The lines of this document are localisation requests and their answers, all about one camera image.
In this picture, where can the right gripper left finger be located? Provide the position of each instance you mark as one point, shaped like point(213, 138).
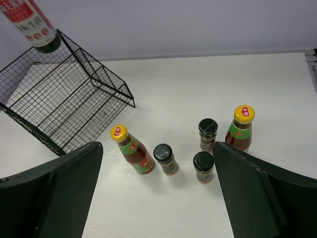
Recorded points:
point(51, 200)

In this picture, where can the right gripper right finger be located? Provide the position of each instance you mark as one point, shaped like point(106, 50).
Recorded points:
point(264, 200)

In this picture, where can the sauce bottle yellow cap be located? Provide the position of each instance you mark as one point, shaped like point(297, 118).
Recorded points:
point(132, 149)
point(239, 134)

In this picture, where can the spice jar taped lid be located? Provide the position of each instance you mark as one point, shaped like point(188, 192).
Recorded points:
point(207, 131)

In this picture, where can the spice jar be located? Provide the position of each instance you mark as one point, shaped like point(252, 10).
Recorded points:
point(164, 155)
point(203, 163)

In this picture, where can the clear bottle red label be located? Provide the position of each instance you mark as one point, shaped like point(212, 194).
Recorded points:
point(30, 21)

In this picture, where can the black wire mesh rack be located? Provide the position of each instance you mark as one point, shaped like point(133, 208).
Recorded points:
point(65, 99)

